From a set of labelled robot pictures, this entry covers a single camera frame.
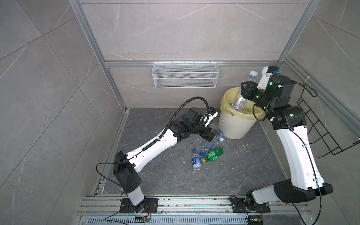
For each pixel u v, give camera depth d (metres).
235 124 0.90
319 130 0.67
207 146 0.91
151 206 0.73
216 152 0.92
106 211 0.74
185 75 1.01
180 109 0.52
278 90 0.41
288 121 0.39
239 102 0.61
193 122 0.55
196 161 0.84
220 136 0.98
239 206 0.73
